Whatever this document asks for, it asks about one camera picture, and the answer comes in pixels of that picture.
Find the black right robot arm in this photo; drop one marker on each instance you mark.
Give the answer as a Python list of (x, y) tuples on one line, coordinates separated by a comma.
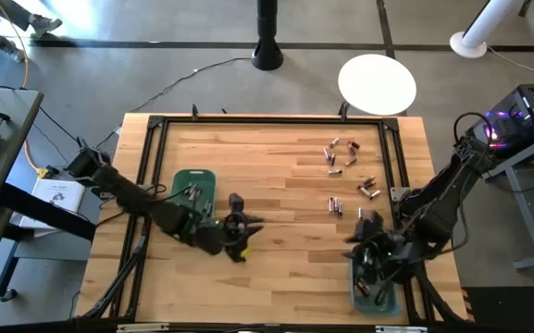
[(438, 208)]

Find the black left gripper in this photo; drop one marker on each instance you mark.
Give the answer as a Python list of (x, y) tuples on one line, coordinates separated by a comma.
[(213, 236)]

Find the grey metal side table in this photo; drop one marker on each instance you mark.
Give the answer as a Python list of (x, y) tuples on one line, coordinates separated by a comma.
[(525, 157)]

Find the black yellow striped mat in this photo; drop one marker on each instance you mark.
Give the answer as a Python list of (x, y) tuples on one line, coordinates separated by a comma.
[(507, 310)]

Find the silver metal plate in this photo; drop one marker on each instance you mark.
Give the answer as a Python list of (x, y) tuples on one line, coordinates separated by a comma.
[(397, 193)]

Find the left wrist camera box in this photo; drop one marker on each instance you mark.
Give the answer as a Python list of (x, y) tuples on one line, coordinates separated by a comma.
[(236, 202)]

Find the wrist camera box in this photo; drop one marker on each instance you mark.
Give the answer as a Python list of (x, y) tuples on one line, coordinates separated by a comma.
[(370, 223), (236, 202)]

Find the silver edge bracket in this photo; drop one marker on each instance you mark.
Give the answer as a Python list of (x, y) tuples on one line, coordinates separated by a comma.
[(401, 329), (141, 327)]

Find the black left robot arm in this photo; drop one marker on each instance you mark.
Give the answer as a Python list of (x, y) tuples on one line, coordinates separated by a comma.
[(123, 189)]

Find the black pole base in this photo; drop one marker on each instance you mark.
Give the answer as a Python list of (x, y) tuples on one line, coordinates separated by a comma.
[(267, 46)]

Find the teal plastic bin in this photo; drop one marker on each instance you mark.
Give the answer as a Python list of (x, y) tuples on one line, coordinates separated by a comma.
[(368, 305)]

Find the green plastic bin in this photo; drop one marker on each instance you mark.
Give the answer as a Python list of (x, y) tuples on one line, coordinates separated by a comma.
[(204, 180)]

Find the black desk base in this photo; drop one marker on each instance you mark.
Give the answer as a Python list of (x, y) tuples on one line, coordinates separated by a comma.
[(44, 210)]

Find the person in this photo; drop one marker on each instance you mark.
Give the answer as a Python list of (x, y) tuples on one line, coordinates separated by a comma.
[(44, 24)]

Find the white round pillar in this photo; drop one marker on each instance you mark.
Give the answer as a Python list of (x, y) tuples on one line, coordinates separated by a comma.
[(486, 23)]

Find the black aluminium table frame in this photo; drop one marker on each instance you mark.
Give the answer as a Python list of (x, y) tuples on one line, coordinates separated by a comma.
[(271, 120)]

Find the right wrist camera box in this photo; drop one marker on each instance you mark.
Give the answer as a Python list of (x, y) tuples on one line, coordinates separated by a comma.
[(370, 223)]

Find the black frame clamp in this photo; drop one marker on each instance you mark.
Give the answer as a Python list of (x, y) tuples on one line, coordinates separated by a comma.
[(343, 111), (194, 111)]

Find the yellow plug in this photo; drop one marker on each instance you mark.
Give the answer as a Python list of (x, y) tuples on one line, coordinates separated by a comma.
[(42, 172)]

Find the white paper manual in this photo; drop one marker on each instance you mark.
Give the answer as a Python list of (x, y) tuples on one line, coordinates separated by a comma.
[(58, 194)]

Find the white round stool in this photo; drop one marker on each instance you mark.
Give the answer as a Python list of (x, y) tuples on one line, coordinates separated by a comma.
[(377, 83)]

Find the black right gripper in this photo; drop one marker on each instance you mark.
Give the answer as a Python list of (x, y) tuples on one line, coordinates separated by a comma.
[(389, 254)]

